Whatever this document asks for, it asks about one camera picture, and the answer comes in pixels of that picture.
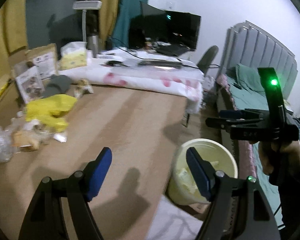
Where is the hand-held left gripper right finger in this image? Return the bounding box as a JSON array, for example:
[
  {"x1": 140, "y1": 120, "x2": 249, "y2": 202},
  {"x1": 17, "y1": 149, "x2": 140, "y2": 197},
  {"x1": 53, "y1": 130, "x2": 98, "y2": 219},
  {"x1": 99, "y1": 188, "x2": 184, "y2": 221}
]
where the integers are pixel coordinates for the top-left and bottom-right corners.
[{"x1": 186, "y1": 147, "x2": 283, "y2": 240}]

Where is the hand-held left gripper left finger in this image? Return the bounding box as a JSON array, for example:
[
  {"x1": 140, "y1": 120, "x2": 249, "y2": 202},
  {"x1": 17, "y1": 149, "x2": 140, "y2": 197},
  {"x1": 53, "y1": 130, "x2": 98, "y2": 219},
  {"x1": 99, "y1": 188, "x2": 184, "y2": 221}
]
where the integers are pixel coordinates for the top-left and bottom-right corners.
[{"x1": 18, "y1": 147, "x2": 113, "y2": 240}]

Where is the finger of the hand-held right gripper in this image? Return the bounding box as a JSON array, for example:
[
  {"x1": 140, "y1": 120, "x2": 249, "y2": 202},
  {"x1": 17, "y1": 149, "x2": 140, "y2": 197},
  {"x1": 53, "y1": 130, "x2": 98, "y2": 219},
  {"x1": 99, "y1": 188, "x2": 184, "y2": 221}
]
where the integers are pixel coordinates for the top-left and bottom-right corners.
[
  {"x1": 219, "y1": 108, "x2": 265, "y2": 120},
  {"x1": 205, "y1": 116, "x2": 265, "y2": 133}
]

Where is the cream plastic bin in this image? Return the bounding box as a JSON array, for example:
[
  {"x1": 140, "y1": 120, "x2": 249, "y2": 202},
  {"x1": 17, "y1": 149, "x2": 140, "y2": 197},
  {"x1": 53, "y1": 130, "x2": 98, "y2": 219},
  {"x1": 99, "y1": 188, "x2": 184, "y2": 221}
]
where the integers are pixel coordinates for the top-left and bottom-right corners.
[{"x1": 166, "y1": 138, "x2": 238, "y2": 204}]

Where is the small white packet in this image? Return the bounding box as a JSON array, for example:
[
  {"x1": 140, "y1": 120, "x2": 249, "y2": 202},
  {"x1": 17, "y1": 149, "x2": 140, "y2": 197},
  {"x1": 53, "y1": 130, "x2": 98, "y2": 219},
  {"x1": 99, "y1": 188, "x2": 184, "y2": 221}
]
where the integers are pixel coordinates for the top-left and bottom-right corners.
[{"x1": 53, "y1": 132, "x2": 68, "y2": 143}]

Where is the yellow plastic bag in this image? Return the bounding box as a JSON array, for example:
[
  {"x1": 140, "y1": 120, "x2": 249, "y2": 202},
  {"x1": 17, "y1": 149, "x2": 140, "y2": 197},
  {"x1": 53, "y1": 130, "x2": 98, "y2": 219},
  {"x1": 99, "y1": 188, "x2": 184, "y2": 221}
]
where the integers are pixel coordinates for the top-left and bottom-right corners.
[{"x1": 25, "y1": 94, "x2": 78, "y2": 132}]

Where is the orange snack packet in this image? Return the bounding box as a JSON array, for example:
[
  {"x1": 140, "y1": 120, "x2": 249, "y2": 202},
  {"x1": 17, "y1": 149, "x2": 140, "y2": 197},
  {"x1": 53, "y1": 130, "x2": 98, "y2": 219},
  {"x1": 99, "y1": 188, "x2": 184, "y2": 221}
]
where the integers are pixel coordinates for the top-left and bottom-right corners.
[{"x1": 12, "y1": 130, "x2": 40, "y2": 153}]

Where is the patterned wrapper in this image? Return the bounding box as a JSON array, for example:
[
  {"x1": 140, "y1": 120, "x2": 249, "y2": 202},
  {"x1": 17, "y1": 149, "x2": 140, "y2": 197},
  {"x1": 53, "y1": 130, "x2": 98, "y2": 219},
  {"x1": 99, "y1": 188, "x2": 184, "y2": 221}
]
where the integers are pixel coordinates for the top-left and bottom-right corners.
[{"x1": 74, "y1": 79, "x2": 94, "y2": 98}]

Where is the clear plastic wrapper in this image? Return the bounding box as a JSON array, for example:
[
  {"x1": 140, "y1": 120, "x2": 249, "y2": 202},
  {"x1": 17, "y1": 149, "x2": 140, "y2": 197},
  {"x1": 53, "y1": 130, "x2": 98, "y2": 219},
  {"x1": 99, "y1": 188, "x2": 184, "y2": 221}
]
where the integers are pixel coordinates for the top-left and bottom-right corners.
[{"x1": 0, "y1": 125, "x2": 14, "y2": 164}]

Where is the person's right hand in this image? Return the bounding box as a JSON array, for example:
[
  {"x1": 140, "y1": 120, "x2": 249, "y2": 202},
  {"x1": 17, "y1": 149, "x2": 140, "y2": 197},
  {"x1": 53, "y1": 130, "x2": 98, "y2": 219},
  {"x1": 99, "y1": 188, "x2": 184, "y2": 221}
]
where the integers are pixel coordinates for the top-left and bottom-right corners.
[{"x1": 259, "y1": 139, "x2": 300, "y2": 176}]

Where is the green bed sheet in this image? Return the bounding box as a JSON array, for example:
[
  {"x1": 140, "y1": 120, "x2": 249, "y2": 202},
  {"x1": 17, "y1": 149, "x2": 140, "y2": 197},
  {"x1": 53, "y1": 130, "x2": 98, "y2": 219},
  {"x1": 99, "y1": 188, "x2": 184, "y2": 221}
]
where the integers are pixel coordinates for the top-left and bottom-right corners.
[{"x1": 216, "y1": 64, "x2": 293, "y2": 228}]

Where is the green pillow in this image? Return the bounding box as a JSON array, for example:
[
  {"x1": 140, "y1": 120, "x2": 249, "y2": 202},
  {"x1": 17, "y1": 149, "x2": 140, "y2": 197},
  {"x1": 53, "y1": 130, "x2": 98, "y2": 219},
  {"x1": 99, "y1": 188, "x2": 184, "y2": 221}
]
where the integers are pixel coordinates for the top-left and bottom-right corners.
[{"x1": 235, "y1": 63, "x2": 265, "y2": 93}]

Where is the grey white towel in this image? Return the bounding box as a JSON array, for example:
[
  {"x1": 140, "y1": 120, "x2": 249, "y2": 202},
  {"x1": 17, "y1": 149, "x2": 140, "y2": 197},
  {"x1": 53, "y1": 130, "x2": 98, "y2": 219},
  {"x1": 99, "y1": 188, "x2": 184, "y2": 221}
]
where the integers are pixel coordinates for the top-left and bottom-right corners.
[{"x1": 145, "y1": 195, "x2": 206, "y2": 240}]

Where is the grey padded headboard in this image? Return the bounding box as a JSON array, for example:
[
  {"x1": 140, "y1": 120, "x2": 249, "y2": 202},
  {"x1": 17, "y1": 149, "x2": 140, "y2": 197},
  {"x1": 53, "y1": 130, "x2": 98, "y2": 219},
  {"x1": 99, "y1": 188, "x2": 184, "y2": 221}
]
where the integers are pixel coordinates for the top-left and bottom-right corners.
[{"x1": 216, "y1": 22, "x2": 297, "y2": 100}]

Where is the grey chair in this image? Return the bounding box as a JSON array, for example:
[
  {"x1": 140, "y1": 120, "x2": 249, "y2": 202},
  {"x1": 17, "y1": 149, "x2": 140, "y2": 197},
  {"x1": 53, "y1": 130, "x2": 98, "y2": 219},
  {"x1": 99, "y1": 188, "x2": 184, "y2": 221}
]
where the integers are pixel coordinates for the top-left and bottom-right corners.
[{"x1": 196, "y1": 45, "x2": 219, "y2": 74}]

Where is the black keyboard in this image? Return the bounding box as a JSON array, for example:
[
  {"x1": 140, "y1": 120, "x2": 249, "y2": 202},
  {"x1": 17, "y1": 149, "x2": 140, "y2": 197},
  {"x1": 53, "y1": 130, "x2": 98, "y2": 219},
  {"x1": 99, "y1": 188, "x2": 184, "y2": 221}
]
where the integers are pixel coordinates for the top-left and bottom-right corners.
[{"x1": 156, "y1": 44, "x2": 190, "y2": 57}]

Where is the person's dark clothing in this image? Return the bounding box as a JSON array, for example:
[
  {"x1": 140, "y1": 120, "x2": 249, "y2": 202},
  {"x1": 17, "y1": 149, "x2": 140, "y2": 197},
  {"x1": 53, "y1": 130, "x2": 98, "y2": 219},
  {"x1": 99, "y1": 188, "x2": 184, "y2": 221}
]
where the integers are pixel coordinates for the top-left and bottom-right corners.
[{"x1": 269, "y1": 115, "x2": 300, "y2": 233}]

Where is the white floral cloth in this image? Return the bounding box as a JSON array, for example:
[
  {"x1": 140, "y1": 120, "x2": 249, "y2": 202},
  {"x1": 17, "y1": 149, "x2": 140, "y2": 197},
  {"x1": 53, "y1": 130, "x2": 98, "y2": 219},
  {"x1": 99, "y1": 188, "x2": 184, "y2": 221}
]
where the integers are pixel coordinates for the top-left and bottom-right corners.
[{"x1": 59, "y1": 48, "x2": 205, "y2": 114}]

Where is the grey cloth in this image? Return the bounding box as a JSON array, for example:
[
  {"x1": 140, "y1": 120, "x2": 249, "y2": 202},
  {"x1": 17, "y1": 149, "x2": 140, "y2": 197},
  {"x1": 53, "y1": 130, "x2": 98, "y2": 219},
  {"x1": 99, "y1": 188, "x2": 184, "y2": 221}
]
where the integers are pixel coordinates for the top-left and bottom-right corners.
[{"x1": 42, "y1": 74, "x2": 73, "y2": 98}]

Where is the black monitor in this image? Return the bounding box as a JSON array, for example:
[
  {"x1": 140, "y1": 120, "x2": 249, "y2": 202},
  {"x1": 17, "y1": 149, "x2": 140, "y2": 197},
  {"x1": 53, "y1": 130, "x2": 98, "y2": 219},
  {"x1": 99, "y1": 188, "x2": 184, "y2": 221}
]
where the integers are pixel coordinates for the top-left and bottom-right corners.
[
  {"x1": 129, "y1": 1, "x2": 166, "y2": 50},
  {"x1": 162, "y1": 10, "x2": 202, "y2": 51}
]

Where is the white printed box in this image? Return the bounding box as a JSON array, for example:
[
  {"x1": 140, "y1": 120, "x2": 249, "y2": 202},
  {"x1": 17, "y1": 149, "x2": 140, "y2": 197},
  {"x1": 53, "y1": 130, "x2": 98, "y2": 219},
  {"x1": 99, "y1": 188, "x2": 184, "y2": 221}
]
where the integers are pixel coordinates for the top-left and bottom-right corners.
[{"x1": 15, "y1": 66, "x2": 45, "y2": 104}]

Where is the yellow tissue box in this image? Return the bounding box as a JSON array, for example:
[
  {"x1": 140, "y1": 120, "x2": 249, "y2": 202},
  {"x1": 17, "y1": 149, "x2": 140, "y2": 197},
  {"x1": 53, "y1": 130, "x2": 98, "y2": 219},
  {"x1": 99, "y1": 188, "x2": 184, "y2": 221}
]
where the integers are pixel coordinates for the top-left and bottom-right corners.
[{"x1": 59, "y1": 41, "x2": 88, "y2": 71}]

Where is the kraft paper pouch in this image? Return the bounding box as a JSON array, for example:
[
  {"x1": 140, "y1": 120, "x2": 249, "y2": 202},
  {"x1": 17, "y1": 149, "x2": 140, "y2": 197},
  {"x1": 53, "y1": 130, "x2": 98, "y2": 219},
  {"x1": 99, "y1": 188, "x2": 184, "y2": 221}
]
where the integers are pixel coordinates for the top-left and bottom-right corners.
[{"x1": 26, "y1": 43, "x2": 59, "y2": 79}]

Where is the steel thermos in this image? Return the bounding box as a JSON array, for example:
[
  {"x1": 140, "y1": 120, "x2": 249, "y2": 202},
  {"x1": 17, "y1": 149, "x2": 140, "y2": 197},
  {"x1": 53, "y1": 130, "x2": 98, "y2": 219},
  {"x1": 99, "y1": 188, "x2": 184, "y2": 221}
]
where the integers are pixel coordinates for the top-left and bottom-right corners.
[{"x1": 87, "y1": 31, "x2": 100, "y2": 52}]

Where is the teal curtain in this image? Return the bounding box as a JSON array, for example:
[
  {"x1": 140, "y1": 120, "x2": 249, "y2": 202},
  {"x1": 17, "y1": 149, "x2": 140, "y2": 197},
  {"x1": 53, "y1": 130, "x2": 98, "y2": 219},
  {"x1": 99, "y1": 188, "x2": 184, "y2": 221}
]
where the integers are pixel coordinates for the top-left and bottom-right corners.
[{"x1": 112, "y1": 0, "x2": 152, "y2": 49}]

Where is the yellow curtain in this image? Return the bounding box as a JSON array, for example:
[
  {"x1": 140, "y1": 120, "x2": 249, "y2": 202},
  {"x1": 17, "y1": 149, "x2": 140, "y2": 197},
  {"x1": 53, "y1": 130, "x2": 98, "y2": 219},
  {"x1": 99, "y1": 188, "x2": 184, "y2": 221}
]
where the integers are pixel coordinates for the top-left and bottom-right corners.
[
  {"x1": 99, "y1": 0, "x2": 125, "y2": 46},
  {"x1": 0, "y1": 0, "x2": 28, "y2": 57}
]

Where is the white desk lamp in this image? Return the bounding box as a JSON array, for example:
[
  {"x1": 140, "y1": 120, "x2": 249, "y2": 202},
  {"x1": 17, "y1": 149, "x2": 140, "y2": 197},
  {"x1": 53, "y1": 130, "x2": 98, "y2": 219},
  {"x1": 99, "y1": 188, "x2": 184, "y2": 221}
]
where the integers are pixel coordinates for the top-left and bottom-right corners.
[{"x1": 72, "y1": 0, "x2": 102, "y2": 43}]

